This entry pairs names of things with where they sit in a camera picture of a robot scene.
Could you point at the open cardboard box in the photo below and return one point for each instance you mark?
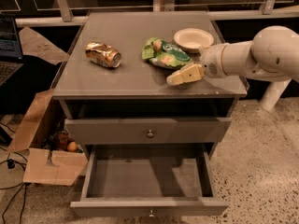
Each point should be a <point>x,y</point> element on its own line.
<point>46,164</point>

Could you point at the grey open middle drawer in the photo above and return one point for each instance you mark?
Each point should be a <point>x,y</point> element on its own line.
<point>149,181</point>

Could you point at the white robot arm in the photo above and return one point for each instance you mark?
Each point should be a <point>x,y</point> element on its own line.
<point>272,55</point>

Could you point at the crushed golden soda can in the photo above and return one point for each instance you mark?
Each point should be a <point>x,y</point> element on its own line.
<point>103,54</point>

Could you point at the grey upper drawer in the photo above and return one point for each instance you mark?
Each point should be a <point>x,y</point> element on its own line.
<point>147,131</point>

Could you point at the metal railing frame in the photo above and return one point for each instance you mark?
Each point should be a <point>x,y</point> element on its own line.
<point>75,12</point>

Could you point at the black laptop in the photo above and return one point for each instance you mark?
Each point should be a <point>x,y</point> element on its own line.
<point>11,57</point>

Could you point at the orange fruit in box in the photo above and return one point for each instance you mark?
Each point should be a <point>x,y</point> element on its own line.
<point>72,147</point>

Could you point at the grey nightstand cabinet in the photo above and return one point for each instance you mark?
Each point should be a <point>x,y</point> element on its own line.
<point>137,89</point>

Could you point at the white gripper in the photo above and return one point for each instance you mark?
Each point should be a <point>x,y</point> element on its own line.
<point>210,61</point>

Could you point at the white paper bowl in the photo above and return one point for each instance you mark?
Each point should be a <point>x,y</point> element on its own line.
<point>191,39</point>

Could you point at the dark red jar in box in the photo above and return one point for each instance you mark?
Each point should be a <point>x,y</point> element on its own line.
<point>61,140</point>

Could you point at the green rice chip bag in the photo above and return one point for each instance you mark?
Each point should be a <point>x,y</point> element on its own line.
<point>163,54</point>

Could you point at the white diagonal pole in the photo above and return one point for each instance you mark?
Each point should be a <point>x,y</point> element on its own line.
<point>272,94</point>

